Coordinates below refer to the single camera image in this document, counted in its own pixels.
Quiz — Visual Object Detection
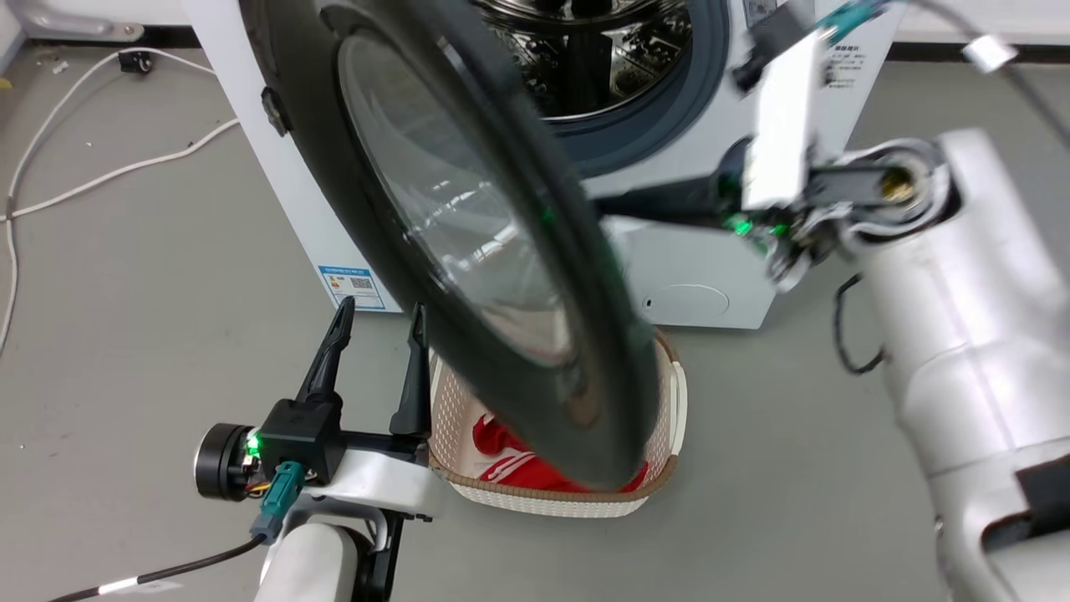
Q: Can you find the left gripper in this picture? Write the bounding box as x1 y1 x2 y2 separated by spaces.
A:
195 296 446 521

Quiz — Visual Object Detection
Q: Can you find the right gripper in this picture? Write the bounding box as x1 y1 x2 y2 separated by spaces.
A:
592 33 855 291

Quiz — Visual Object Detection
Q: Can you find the black round washer door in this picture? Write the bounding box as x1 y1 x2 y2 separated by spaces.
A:
238 0 663 492

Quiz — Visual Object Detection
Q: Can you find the white front-load washing machine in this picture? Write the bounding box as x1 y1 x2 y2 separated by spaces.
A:
180 0 910 332

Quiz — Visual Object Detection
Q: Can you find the white woven laundry basket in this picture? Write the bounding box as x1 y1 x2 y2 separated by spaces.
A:
427 329 689 519

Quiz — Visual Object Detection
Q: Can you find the steel washer drum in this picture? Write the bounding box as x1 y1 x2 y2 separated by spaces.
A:
475 0 695 123

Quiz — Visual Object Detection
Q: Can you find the red white-striped garment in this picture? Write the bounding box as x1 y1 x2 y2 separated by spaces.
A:
471 413 650 494

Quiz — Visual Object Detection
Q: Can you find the teal cable connector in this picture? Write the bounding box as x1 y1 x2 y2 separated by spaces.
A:
250 461 307 545
816 0 892 44

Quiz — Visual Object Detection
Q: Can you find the thin black looped cable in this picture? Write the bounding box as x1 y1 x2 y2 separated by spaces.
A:
831 273 887 376

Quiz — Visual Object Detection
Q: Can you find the black cable with white tag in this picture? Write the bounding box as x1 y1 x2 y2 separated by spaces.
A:
46 533 270 602

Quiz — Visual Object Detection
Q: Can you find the white floor cable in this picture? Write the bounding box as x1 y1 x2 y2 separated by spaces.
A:
4 46 220 220
0 118 242 356

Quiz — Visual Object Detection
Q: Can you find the grey cable with white tag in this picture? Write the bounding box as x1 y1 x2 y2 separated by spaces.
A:
907 0 1070 147

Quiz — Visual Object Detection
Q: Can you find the grey metal bracket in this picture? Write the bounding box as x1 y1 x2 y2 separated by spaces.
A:
0 0 145 43

